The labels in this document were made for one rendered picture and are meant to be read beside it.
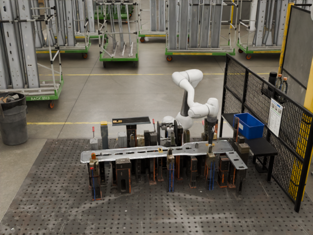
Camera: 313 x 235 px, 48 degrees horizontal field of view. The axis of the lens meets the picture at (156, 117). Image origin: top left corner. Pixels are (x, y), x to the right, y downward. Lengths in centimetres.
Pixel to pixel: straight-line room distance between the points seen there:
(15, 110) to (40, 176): 212
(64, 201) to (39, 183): 40
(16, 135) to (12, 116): 33
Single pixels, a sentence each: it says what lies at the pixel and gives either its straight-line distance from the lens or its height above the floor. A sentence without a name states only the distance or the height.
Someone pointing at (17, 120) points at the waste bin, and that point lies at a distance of 558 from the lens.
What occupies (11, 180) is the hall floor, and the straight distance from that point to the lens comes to 492.
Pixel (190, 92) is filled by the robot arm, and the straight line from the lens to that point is 325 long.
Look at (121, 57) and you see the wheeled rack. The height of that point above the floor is 28.
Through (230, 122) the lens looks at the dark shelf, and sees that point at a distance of 374.
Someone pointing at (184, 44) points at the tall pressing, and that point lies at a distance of 990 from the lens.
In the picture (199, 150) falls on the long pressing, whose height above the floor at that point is 100.
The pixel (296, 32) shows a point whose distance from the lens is 535.
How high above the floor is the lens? 257
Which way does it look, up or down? 24 degrees down
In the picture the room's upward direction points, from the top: straight up
